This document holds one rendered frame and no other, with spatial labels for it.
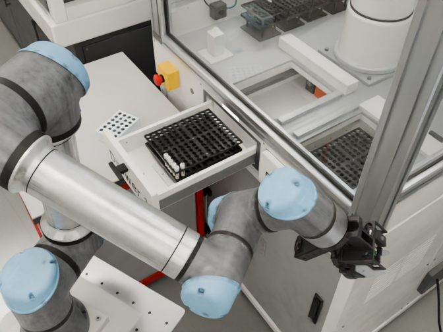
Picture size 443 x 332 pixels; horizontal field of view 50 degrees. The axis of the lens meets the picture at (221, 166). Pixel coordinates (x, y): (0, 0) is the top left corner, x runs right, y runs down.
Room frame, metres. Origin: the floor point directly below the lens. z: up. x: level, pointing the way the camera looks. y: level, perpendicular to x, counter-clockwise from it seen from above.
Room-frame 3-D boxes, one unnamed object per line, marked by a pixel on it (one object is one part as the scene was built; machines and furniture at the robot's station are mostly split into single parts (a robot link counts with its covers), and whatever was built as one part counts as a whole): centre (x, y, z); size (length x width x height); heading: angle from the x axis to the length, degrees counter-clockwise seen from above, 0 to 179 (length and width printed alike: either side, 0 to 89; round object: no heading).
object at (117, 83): (1.23, 0.46, 0.38); 0.62 x 0.58 x 0.76; 35
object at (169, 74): (1.32, 0.19, 0.88); 0.07 x 0.05 x 0.07; 35
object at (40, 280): (0.49, 0.38, 0.95); 0.13 x 0.12 x 0.14; 160
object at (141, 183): (0.88, 0.25, 0.87); 0.29 x 0.02 x 0.11; 35
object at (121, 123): (1.16, 0.34, 0.78); 0.12 x 0.08 x 0.04; 150
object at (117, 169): (0.86, 0.27, 0.91); 0.07 x 0.04 x 0.01; 35
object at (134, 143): (1.00, 0.07, 0.86); 0.40 x 0.26 x 0.06; 125
